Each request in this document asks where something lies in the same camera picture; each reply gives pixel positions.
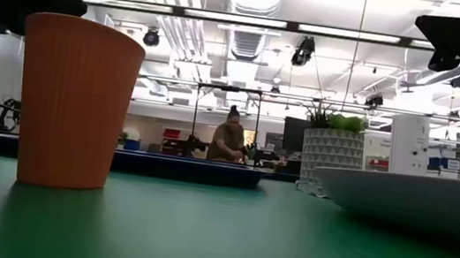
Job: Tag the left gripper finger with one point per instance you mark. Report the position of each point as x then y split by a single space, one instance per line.
46 4

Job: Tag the orange ribbed cup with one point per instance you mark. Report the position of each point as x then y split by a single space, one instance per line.
75 104

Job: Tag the white plate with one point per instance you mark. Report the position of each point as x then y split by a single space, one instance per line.
416 200

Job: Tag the dark blue tray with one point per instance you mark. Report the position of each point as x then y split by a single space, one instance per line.
184 170

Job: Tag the white cabinet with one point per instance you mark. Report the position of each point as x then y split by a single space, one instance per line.
408 143

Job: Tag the blue box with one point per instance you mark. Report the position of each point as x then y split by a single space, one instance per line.
444 163

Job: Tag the green plant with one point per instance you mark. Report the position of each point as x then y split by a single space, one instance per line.
342 121

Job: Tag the blue bin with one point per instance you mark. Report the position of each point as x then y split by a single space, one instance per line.
132 144

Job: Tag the red storage bin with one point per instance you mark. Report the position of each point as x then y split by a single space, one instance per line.
171 133

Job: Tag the black overhead light bar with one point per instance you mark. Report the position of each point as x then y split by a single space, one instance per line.
235 18

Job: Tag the person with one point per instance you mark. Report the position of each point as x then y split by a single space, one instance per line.
227 140

